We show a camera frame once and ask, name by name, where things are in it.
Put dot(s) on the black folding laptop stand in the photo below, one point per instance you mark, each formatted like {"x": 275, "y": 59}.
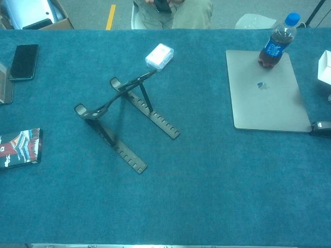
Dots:
{"x": 132, "y": 161}

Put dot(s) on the silver laptop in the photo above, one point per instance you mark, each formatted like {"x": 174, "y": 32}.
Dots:
{"x": 269, "y": 103}

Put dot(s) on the clear plastic card box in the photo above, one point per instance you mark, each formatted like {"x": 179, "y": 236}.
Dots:
{"x": 159, "y": 56}

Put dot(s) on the teal felt table cloth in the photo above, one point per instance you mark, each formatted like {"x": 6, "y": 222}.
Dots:
{"x": 207, "y": 180}

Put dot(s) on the seated person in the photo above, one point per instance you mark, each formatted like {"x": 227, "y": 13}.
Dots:
{"x": 191, "y": 15}

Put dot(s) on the phone in person's hands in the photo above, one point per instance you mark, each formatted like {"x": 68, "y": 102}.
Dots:
{"x": 163, "y": 6}

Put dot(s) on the yellow floor tape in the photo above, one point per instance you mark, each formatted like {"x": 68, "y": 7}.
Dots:
{"x": 110, "y": 16}

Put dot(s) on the cola bottle blue label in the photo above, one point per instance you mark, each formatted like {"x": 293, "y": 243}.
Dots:
{"x": 274, "y": 47}

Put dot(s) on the brown cardboard box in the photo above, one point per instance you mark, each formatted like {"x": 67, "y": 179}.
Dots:
{"x": 62, "y": 24}

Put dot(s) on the book with red building cover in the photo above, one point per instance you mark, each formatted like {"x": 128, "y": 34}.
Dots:
{"x": 23, "y": 148}

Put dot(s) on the black smartphone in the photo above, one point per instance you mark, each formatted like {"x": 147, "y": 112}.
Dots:
{"x": 24, "y": 62}

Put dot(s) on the small black device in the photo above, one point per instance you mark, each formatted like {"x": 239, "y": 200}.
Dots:
{"x": 320, "y": 129}

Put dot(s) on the grey tablet edge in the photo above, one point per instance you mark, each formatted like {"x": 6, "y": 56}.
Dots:
{"x": 5, "y": 87}

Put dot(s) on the white cardboard box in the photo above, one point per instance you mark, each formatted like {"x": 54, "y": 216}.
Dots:
{"x": 325, "y": 67}

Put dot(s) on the white plastic item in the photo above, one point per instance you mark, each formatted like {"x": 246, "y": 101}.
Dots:
{"x": 28, "y": 10}

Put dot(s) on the black tripod leg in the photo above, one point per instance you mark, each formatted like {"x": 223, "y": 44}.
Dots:
{"x": 314, "y": 13}

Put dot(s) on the aluminium table frame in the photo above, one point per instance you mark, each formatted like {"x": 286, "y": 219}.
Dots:
{"x": 155, "y": 246}

